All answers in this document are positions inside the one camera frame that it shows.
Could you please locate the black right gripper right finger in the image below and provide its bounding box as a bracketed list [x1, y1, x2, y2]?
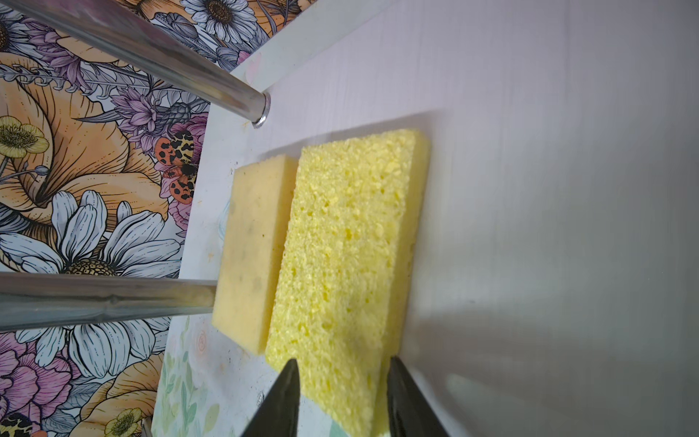
[387, 356, 449, 437]

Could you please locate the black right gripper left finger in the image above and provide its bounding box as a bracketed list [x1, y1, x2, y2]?
[241, 358, 300, 437]

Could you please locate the white two-tier shelf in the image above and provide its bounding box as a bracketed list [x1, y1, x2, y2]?
[1, 1, 698, 436]

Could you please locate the pale yellow porous sponge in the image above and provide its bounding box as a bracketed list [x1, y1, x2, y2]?
[265, 129, 431, 436]

